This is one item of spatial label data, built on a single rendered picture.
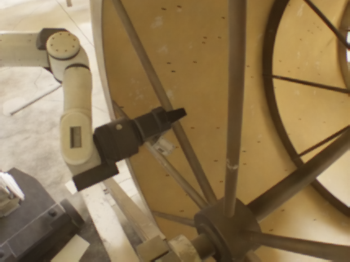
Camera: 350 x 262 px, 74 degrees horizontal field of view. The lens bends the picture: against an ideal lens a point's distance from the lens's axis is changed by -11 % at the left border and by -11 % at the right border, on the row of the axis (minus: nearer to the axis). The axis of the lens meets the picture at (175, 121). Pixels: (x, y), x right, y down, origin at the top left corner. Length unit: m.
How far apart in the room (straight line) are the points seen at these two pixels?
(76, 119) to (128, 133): 0.11
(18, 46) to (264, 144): 1.46
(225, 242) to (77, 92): 0.45
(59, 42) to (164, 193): 0.98
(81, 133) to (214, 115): 1.07
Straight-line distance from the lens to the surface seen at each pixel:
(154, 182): 1.37
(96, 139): 0.55
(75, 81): 0.61
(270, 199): 0.69
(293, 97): 1.97
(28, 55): 0.69
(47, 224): 1.60
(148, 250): 0.60
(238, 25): 0.34
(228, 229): 0.57
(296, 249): 0.45
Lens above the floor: 1.51
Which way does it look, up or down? 43 degrees down
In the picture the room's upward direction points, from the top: straight up
